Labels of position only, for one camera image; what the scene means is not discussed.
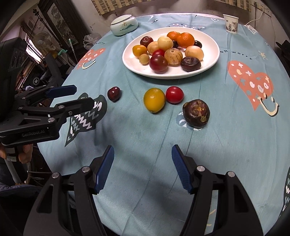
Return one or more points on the pale green ceramic lidded jar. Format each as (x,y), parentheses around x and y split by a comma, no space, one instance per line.
(123,28)

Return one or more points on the clear plastic bag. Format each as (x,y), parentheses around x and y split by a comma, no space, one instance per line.
(92,40)

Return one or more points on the white round plate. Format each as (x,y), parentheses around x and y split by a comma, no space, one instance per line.
(133,65)

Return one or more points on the dark glossy cherry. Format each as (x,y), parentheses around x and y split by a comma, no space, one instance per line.
(175,44)

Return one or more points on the yellow-green tomato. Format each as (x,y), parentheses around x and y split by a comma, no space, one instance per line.
(154,100)

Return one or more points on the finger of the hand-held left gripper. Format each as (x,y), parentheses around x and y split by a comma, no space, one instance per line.
(77,105)
(61,90)

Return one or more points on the yellow orange tomato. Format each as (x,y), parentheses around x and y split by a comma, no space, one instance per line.
(139,50)

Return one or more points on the large orange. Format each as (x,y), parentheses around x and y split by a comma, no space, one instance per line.
(185,40)

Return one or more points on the pale yellow spotted potato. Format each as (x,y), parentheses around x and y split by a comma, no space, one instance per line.
(165,43)

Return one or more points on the white power strip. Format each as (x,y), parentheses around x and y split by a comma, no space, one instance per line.
(252,29)

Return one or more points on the printed white paper cup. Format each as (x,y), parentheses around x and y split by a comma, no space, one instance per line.
(231,25)

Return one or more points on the dark glossy water chestnut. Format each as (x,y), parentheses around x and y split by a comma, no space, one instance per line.
(190,64)

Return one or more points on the dark purple tomato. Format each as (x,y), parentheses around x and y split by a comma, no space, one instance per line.
(146,41)

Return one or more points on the tan spotted persimmon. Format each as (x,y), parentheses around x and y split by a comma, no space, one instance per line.
(173,56)

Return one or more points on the red cherry tomato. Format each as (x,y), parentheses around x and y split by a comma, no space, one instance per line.
(158,52)
(174,94)

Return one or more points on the dark framed painting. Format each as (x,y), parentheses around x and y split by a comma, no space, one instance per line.
(59,18)

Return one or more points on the small orange mandarin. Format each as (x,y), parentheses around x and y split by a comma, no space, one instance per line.
(172,35)

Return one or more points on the person's leg in jeans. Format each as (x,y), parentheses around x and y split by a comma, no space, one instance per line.
(13,189)

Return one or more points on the dark red heart-shaped cherry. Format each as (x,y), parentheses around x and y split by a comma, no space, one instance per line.
(113,94)

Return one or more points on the person's left hand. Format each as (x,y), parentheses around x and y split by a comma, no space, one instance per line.
(25,153)

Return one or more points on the narrow checked curtain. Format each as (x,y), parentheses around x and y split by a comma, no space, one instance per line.
(228,4)

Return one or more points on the large pale yellow apricot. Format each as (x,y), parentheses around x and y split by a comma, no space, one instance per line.
(194,52)

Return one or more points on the large yellow potato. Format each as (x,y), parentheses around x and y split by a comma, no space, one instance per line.
(153,47)

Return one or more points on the white electric fan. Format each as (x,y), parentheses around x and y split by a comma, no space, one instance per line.
(42,38)

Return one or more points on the small yellow loquat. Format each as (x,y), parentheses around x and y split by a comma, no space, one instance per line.
(144,59)

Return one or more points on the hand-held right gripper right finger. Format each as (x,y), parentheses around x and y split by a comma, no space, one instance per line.
(181,168)

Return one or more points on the mottled brown water chestnut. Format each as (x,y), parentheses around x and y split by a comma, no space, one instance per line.
(196,113)

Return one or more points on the dark red tomato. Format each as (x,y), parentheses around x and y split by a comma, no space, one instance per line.
(158,63)

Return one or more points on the small dark cherry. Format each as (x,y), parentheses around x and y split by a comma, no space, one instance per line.
(198,43)

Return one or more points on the wide checked curtain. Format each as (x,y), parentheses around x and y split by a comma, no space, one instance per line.
(117,5)

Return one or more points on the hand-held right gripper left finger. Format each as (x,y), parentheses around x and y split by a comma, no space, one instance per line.
(104,168)

